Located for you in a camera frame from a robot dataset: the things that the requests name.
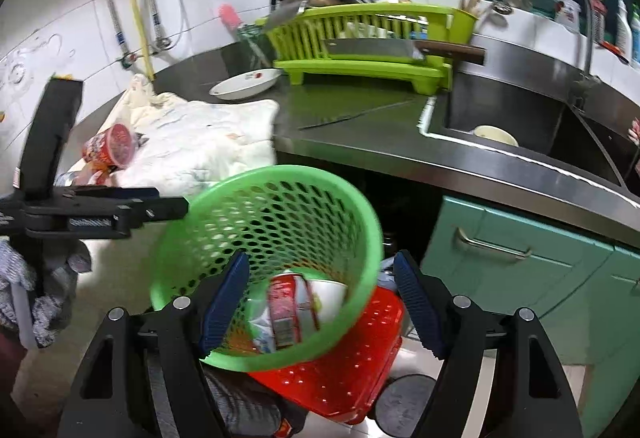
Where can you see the cream quilted printed blanket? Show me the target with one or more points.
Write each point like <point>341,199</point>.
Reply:
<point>210,143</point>

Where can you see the green dish rack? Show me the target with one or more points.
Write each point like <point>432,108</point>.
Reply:
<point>350,68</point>

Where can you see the green glass jar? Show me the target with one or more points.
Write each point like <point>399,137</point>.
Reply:
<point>249,43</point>

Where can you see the steel faucet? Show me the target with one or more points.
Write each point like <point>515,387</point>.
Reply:
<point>588,43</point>

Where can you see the steel spatula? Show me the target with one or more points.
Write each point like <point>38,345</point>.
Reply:
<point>282,16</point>

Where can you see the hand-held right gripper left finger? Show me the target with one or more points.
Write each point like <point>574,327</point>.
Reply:
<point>225,308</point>

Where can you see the green plastic basket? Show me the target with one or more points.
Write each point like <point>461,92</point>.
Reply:
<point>280,198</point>

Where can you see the red printed cup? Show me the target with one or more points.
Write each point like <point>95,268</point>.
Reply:
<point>110,146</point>

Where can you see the blue white detergent bottle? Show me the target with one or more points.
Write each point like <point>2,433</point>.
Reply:
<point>635,38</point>

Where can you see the dark round object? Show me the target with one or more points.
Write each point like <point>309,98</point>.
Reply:
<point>407,405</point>

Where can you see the white cup with red print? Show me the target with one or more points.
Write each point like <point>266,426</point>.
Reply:
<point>567,13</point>

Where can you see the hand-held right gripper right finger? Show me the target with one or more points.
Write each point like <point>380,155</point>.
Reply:
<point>417,303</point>

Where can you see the steel sink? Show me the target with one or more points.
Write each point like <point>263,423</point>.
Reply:
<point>505,103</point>

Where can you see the white blue milk carton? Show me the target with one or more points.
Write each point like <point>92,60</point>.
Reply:
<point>259,330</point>

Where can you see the white pump bottle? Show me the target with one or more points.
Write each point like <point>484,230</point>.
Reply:
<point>623,28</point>

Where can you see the person's left hand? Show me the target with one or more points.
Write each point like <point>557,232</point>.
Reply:
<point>55,283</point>

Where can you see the pink rag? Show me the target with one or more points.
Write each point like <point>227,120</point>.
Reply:
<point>635,131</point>

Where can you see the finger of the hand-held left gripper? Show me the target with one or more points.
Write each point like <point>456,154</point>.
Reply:
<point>150,212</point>
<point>110,194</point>

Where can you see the red soda can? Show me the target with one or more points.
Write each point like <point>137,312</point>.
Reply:
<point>287,308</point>

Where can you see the pink bottle brush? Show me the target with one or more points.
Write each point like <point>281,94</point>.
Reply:
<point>230,16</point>

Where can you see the cream bowl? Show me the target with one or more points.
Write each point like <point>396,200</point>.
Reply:
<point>495,134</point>

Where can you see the red perforated plastic basket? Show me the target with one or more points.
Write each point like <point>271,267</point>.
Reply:
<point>340,378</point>

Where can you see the white bowl with red print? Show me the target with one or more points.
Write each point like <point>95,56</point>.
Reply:
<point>245,86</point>

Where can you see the green cabinet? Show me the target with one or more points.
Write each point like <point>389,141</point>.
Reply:
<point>525,298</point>

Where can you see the beige paper cup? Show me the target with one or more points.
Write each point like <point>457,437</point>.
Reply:
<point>327,298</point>

